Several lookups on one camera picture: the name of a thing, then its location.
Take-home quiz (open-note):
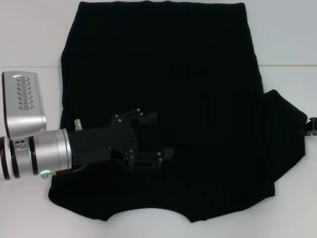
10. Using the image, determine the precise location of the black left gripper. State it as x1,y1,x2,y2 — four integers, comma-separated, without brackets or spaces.
68,108,175,172

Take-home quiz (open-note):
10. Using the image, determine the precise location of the black t-shirt with FREE print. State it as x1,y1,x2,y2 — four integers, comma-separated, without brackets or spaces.
48,1,308,223

